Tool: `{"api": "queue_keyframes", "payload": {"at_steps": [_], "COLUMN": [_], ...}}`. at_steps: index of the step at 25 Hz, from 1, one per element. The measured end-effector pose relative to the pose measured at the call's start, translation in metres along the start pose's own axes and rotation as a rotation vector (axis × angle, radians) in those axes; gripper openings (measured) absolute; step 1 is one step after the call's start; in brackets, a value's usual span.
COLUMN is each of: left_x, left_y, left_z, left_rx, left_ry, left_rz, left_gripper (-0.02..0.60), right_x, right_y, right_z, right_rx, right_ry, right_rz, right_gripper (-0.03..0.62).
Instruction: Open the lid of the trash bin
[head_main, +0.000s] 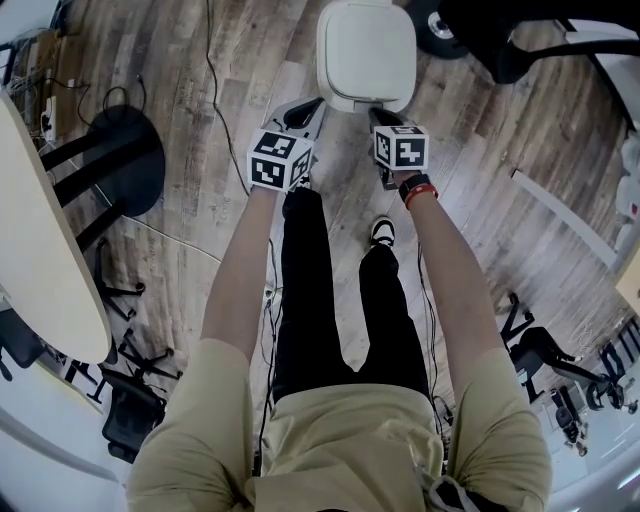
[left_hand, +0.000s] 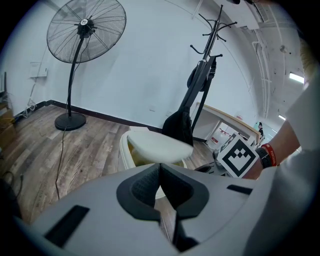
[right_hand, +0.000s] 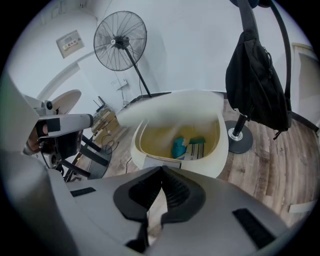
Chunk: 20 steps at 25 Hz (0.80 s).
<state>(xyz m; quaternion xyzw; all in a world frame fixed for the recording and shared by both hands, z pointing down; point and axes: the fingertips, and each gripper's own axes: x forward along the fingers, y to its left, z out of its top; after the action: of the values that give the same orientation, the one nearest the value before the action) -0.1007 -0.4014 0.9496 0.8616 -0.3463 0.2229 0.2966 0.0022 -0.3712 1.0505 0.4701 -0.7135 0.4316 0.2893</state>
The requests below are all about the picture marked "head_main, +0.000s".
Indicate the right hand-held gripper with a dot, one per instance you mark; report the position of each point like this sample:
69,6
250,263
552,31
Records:
407,150

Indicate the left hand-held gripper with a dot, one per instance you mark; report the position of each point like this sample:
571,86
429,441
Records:
275,160

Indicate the white pedal trash bin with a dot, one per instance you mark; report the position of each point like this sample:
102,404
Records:
367,50

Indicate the person's right forearm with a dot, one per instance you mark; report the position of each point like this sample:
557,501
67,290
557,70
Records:
450,270

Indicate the person's left forearm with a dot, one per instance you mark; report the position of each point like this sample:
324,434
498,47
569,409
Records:
245,260

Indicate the person's left shoe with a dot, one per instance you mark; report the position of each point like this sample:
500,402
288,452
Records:
306,184

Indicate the person's shoe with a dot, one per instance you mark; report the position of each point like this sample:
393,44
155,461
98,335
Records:
306,184
382,232

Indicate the black smartwatch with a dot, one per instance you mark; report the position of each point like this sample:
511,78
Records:
415,182

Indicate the person's right shoe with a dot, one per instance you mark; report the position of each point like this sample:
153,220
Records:
382,232

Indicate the black hanging bag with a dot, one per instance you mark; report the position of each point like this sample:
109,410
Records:
512,65

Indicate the person's black trousers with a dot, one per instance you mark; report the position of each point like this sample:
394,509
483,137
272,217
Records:
305,300

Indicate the black office chair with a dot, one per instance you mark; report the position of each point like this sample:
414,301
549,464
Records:
132,415
101,265
612,370
20,350
537,350

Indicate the white plastic bag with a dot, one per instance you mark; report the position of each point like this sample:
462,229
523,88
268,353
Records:
631,185

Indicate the white power strip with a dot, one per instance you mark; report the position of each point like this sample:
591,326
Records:
48,117

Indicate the cardboard box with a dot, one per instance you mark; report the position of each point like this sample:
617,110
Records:
40,55

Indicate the round beige table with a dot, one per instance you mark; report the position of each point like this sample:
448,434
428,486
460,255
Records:
40,250

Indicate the person's beige shirt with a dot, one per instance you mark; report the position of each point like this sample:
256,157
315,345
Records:
350,440

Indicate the black pedestal fan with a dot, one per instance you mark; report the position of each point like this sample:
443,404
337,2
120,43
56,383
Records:
130,150

